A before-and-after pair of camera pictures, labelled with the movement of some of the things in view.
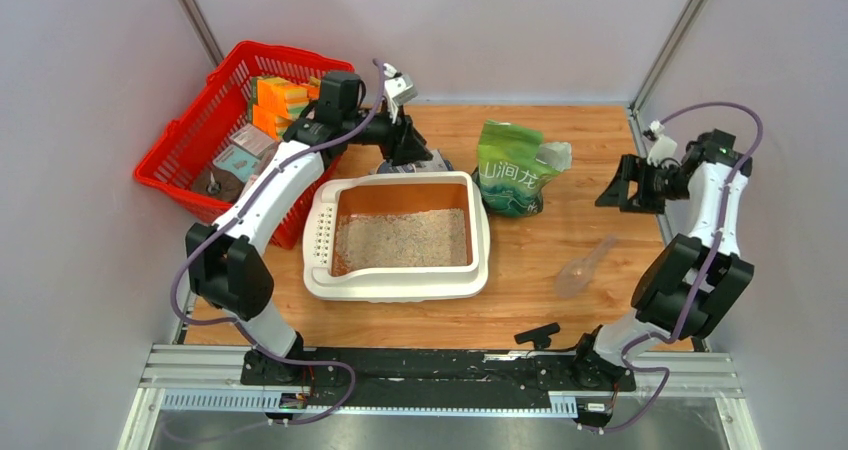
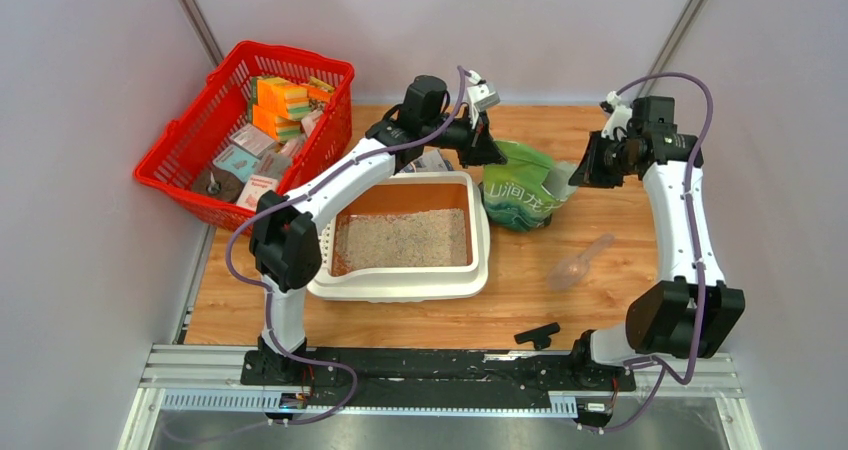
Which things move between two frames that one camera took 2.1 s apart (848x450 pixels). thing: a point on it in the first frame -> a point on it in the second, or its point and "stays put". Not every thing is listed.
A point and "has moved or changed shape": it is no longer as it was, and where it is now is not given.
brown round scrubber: (218, 183) stays put
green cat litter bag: (514, 165) has moved or changed shape
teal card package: (236, 159) stays put
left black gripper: (404, 143) -> (480, 143)
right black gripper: (615, 194) -> (589, 173)
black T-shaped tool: (539, 336) stays put
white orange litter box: (395, 236) stays put
